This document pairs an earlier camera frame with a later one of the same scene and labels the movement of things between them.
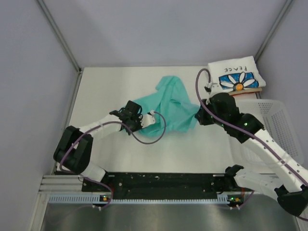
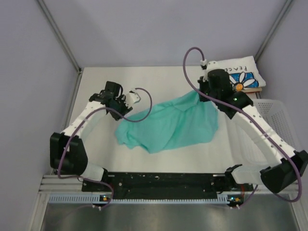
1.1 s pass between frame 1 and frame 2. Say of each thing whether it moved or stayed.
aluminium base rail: stayed
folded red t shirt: stayed
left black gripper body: moved
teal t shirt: moved
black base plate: stayed
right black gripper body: moved
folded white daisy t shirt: stayed
